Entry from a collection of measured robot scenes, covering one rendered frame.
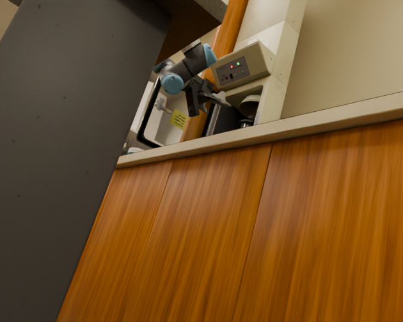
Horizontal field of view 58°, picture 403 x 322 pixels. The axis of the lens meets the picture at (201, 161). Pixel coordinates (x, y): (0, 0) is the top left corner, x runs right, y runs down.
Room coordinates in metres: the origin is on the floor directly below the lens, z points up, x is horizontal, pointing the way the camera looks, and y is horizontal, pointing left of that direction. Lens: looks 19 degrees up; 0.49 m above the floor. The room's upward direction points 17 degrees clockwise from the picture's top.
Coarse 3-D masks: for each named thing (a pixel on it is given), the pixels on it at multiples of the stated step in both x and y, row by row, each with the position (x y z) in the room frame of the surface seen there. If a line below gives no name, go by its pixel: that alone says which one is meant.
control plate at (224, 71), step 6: (234, 60) 1.38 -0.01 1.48; (240, 60) 1.36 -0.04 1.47; (222, 66) 1.45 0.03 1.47; (228, 66) 1.42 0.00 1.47; (234, 66) 1.40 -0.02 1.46; (240, 66) 1.38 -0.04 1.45; (246, 66) 1.35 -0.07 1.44; (216, 72) 1.49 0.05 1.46; (222, 72) 1.47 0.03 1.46; (228, 72) 1.44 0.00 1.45; (234, 72) 1.42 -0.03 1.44; (240, 72) 1.40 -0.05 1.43; (246, 72) 1.37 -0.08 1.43; (222, 78) 1.49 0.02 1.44; (228, 78) 1.46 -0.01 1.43; (234, 78) 1.44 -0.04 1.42; (240, 78) 1.41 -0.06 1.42; (222, 84) 1.51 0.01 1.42
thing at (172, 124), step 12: (168, 96) 1.45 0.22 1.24; (180, 96) 1.47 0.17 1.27; (168, 108) 1.46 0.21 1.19; (180, 108) 1.48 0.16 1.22; (156, 120) 1.44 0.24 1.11; (168, 120) 1.46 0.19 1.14; (180, 120) 1.49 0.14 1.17; (192, 120) 1.51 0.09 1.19; (204, 120) 1.54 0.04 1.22; (144, 132) 1.43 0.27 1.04; (156, 132) 1.45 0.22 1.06; (168, 132) 1.47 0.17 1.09; (180, 132) 1.49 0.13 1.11; (192, 132) 1.52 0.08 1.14; (168, 144) 1.48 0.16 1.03
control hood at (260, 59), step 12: (252, 48) 1.28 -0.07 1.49; (264, 48) 1.26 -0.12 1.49; (228, 60) 1.40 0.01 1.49; (252, 60) 1.32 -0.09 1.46; (264, 60) 1.28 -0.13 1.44; (252, 72) 1.35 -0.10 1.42; (264, 72) 1.31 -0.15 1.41; (216, 84) 1.54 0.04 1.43; (228, 84) 1.48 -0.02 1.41; (240, 84) 1.45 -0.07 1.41
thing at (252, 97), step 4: (248, 96) 1.43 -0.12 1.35; (252, 96) 1.42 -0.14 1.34; (256, 96) 1.41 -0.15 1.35; (260, 96) 1.40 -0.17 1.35; (244, 100) 1.43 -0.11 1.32; (248, 100) 1.41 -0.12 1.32; (252, 100) 1.40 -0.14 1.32; (256, 100) 1.39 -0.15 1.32; (240, 104) 1.46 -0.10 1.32; (244, 104) 1.51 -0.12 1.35; (248, 104) 1.52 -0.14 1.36; (240, 108) 1.50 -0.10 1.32; (244, 108) 1.53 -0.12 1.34; (248, 108) 1.54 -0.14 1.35; (252, 108) 1.54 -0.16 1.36; (256, 108) 1.54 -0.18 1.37; (244, 112) 1.54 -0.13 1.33; (248, 112) 1.55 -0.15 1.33; (252, 112) 1.55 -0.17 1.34; (256, 112) 1.55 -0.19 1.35; (248, 116) 1.56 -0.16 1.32
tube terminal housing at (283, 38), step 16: (272, 32) 1.36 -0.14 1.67; (288, 32) 1.33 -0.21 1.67; (240, 48) 1.53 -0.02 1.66; (272, 48) 1.34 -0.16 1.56; (288, 48) 1.34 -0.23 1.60; (288, 64) 1.36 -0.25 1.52; (256, 80) 1.38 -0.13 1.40; (272, 80) 1.31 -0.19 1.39; (240, 96) 1.49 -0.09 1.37; (272, 96) 1.33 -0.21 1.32; (272, 112) 1.34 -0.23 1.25
